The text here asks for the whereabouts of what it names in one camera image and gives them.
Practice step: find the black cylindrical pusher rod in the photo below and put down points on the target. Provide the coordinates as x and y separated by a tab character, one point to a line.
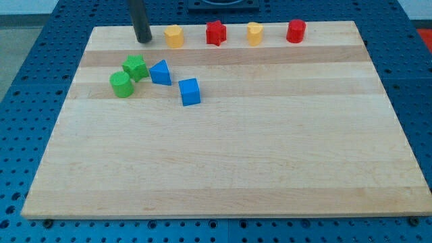
140	21

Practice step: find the green star block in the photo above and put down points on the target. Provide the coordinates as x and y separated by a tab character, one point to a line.
136	67

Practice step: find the red star block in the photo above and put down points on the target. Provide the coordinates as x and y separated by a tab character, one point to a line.
216	33

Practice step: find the yellow hexagon block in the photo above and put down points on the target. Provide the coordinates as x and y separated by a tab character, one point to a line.
174	36

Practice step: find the blue triangle block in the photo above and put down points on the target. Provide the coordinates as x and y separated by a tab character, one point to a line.
160	73

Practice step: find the green cylinder block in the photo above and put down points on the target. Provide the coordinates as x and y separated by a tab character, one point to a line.
121	84

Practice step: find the blue cube block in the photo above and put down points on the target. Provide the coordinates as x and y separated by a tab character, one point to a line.
190	91

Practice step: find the yellow heart block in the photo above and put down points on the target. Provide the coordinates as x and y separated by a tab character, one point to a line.
254	33

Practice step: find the red cylinder block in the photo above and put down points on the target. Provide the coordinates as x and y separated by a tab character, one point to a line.
296	30

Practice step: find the wooden board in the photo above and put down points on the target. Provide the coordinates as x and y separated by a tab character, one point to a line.
282	130

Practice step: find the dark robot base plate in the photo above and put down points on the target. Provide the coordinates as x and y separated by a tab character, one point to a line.
222	5

